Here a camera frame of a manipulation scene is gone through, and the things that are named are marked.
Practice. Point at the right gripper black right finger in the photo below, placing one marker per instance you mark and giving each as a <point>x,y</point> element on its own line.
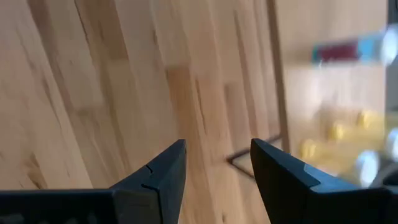
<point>311,202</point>

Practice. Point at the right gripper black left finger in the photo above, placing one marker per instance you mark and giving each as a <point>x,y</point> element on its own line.
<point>124,205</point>

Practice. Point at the wooden shelf black metal legs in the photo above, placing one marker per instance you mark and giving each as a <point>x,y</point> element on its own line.
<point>311,87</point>

